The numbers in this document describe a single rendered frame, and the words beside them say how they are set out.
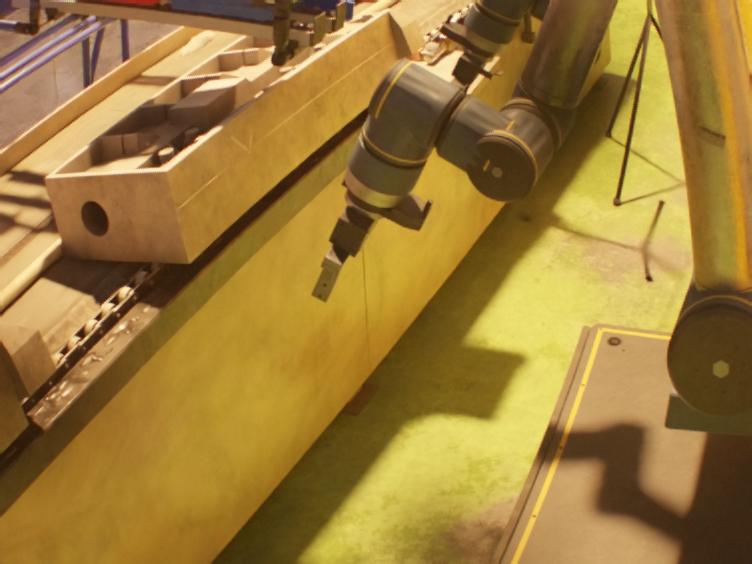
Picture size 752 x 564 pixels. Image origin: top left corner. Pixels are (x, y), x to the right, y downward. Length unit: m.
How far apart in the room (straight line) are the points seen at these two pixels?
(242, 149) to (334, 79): 0.40
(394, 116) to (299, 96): 0.89
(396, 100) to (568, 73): 0.28
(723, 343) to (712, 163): 0.26
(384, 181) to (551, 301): 1.90
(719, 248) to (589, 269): 2.26
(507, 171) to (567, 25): 0.26
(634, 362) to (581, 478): 0.45
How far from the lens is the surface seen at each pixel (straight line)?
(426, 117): 1.80
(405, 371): 3.45
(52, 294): 2.48
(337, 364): 3.08
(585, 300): 3.75
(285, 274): 2.74
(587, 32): 1.84
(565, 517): 2.42
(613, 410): 2.71
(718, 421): 2.07
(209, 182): 2.42
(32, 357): 1.96
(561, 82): 1.89
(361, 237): 1.93
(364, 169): 1.88
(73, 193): 2.49
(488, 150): 1.79
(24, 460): 2.02
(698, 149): 1.61
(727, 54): 1.56
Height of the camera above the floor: 1.99
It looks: 31 degrees down
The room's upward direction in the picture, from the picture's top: 3 degrees counter-clockwise
